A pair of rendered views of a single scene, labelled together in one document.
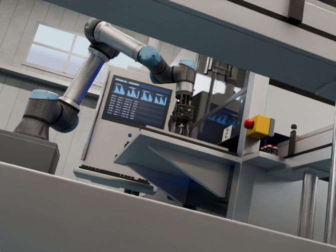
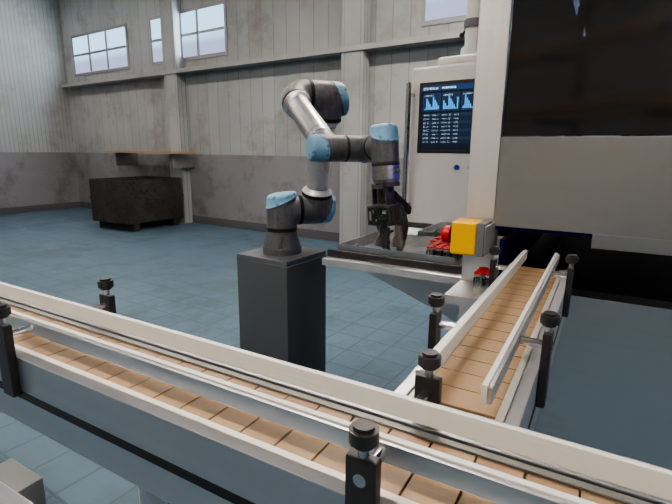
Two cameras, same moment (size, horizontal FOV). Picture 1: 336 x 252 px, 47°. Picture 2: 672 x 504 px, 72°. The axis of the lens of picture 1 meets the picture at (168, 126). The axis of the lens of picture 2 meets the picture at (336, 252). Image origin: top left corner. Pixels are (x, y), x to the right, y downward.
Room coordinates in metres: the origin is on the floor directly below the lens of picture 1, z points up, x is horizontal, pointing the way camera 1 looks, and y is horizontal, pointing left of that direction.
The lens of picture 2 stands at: (0.42, -0.80, 1.18)
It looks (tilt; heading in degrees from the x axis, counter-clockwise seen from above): 12 degrees down; 42
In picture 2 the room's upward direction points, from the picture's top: straight up
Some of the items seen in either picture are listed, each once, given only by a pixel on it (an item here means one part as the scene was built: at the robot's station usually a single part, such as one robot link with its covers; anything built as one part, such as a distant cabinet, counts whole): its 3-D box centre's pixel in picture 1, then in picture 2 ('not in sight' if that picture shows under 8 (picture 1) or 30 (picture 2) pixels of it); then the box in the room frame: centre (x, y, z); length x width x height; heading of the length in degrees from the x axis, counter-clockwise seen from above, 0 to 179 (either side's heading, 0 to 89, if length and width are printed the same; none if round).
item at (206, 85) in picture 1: (205, 78); not in sight; (2.13, -0.16, 1.51); 0.47 x 0.01 x 0.59; 12
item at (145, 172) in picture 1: (155, 183); not in sight; (1.98, 0.00, 0.80); 0.34 x 0.03 x 0.13; 102
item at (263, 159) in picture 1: (267, 161); (483, 295); (1.37, -0.39, 0.87); 0.14 x 0.13 x 0.02; 102
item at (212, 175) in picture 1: (186, 171); (409, 290); (1.49, -0.11, 0.80); 0.34 x 0.03 x 0.13; 102
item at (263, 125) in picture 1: (260, 127); (470, 236); (1.37, -0.34, 1.00); 0.08 x 0.07 x 0.07; 102
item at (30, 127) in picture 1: (33, 130); (281, 239); (1.60, 0.55, 0.84); 0.15 x 0.15 x 0.10
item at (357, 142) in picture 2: (162, 73); (363, 148); (1.50, 0.07, 1.18); 0.11 x 0.11 x 0.08; 64
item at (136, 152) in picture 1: (174, 162); (442, 249); (1.74, -0.07, 0.87); 0.70 x 0.48 x 0.02; 12
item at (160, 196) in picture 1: (162, 207); not in sight; (2.45, -0.08, 0.73); 1.98 x 0.01 x 0.25; 12
